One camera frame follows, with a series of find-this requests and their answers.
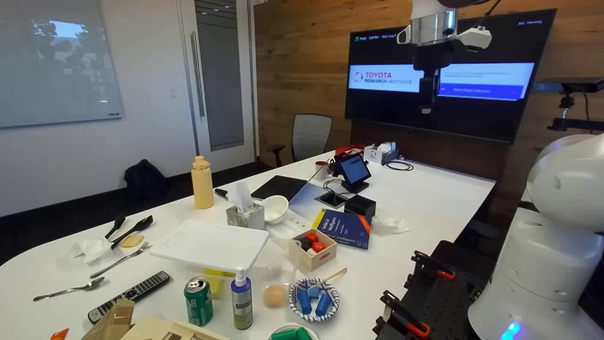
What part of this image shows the silver fork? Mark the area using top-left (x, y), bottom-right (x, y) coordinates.
top-left (33, 276), bottom-right (108, 304)

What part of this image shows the grey tissue box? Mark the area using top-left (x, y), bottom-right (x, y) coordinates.
top-left (225, 181), bottom-right (269, 230)

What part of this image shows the dark blue book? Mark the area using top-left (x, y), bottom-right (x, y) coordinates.
top-left (312, 208), bottom-right (374, 251)

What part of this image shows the white door with glass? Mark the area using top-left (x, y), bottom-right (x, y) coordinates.
top-left (178, 0), bottom-right (259, 174)

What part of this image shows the small black box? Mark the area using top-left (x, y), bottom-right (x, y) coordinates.
top-left (344, 192), bottom-right (378, 223)

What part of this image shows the small wooden box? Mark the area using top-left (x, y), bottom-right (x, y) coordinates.
top-left (288, 226), bottom-right (340, 274)

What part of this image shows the beige egg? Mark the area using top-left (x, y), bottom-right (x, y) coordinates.
top-left (261, 283), bottom-right (291, 310)

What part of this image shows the black smartphone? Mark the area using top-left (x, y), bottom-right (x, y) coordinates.
top-left (316, 189), bottom-right (348, 209)

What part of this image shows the light blue folder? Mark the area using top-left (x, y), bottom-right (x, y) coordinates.
top-left (288, 181), bottom-right (337, 221)

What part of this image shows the black spatula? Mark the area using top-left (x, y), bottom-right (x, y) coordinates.
top-left (110, 213), bottom-right (155, 251)

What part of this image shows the blue cylinder piece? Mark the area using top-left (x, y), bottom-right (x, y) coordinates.
top-left (314, 289), bottom-right (335, 319)
top-left (297, 285), bottom-right (316, 315)

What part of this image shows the black orange clamp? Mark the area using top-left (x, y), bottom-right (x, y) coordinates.
top-left (378, 289), bottom-right (435, 340)
top-left (410, 249), bottom-right (457, 283)

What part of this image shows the large wall television screen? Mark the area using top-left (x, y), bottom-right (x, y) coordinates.
top-left (344, 7), bottom-right (559, 145)

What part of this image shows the clear plastic bag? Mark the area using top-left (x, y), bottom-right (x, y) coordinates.
top-left (57, 236), bottom-right (114, 272)

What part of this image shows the green soda can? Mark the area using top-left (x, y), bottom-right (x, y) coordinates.
top-left (184, 276), bottom-right (216, 328)

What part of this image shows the yellow sponge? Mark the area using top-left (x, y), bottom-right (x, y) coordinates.
top-left (118, 234), bottom-right (150, 253)

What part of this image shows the green object in bowl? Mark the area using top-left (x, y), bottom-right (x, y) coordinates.
top-left (269, 323), bottom-right (322, 340)

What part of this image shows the black backpack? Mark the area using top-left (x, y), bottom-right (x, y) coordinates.
top-left (123, 157), bottom-right (171, 200)

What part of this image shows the black mounting board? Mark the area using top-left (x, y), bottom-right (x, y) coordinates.
top-left (373, 240), bottom-right (490, 340)

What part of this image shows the crumpled white tissue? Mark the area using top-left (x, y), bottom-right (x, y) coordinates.
top-left (376, 213), bottom-right (412, 236)

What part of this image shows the white box with blue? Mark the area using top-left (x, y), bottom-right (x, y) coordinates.
top-left (363, 140), bottom-right (403, 168)

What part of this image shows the light wooden tray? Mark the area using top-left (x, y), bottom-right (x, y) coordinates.
top-left (121, 315), bottom-right (231, 340)

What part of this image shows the white cutting board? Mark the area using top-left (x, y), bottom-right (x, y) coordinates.
top-left (148, 217), bottom-right (272, 274)

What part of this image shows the black cable loop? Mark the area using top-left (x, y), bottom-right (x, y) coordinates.
top-left (386, 158), bottom-right (418, 174)

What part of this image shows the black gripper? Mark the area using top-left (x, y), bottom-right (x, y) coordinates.
top-left (412, 39), bottom-right (457, 117)

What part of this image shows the glass wall whiteboard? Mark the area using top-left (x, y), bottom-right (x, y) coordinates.
top-left (0, 0), bottom-right (125, 130)

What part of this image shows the small tablet on stand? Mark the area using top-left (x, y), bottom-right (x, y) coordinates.
top-left (333, 151), bottom-right (374, 194)

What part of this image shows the black remote control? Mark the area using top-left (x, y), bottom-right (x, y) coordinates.
top-left (86, 268), bottom-right (174, 327)

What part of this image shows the grey office chair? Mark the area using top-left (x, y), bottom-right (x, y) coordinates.
top-left (271, 113), bottom-right (335, 168)

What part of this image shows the spray bottle with blue collar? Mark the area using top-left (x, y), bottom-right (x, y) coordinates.
top-left (229, 266), bottom-right (256, 332)

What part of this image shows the white bowl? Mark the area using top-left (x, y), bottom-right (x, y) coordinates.
top-left (259, 192), bottom-right (291, 225)

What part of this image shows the yellow squeeze bottle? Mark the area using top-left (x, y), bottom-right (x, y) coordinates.
top-left (191, 155), bottom-right (216, 211)

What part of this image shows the blue patterned plate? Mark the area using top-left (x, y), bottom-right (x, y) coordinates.
top-left (288, 277), bottom-right (342, 325)

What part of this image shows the red object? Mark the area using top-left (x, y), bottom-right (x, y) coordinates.
top-left (333, 145), bottom-right (369, 160)

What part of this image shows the red block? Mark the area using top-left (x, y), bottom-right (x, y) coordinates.
top-left (305, 232), bottom-right (329, 255)

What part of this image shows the yellow cup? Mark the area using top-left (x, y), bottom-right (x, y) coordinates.
top-left (203, 268), bottom-right (239, 302)

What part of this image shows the flat black pad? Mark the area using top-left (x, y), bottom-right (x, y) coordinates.
top-left (250, 174), bottom-right (310, 202)

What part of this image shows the black spoon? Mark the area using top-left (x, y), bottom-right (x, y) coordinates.
top-left (105, 213), bottom-right (127, 242)

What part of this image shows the wooden stick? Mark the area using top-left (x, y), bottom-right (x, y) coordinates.
top-left (323, 266), bottom-right (350, 285)

